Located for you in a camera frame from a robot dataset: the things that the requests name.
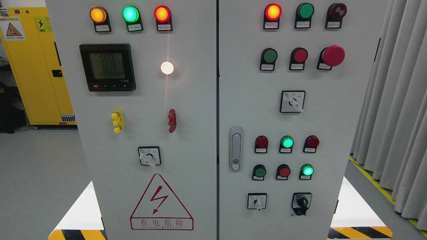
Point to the green lit indicator lamp left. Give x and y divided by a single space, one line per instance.
132 19

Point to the red electric hazard warning sticker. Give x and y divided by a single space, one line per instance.
159 208

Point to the yellow terminal connector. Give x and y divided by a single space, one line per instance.
118 122

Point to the orange indicator lamp top left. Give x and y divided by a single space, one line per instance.
100 19

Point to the black knob selector switch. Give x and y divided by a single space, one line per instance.
301 202

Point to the green lit indicator lamp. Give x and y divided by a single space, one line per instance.
286 144
132 19

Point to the silver cabinet door handle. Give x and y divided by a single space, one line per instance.
235 142

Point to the green lit push button lower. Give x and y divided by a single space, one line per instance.
306 172

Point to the yellow safety storage cabinet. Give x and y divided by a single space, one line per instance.
29 41

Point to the red terminal connector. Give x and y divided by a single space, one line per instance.
172 123

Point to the black digital power meter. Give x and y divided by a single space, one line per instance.
108 67

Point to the grey electrical control cabinet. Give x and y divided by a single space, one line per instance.
215 47

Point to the red lit indicator lamp right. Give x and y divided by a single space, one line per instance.
272 14

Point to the upper right rotary selector switch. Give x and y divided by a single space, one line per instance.
292 102

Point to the dark red buzzer lamp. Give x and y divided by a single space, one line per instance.
335 14

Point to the red push button upper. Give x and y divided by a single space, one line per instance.
297 59

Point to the red push button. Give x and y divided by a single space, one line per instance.
297 59
283 171

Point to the dark red indicator lamp left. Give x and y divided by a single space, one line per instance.
261 145

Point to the white rotary selector switch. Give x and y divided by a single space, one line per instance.
149 155
257 201

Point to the green push button upper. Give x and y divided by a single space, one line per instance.
268 59

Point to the dark red indicator lamp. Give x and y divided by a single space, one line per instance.
261 145
311 144

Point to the grey curtain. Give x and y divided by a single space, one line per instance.
391 135

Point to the green lit indicator lamp middle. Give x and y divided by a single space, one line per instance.
286 144

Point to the red-ringed lit indicator lamp left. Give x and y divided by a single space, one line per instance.
163 17

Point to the red mushroom emergency stop button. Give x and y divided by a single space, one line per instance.
330 56

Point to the dark red indicator lamp right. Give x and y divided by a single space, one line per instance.
311 144

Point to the dark green indicator lamp top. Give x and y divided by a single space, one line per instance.
303 18

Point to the small clear light bulb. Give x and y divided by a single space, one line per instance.
167 68

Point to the red push button lower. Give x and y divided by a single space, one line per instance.
283 171

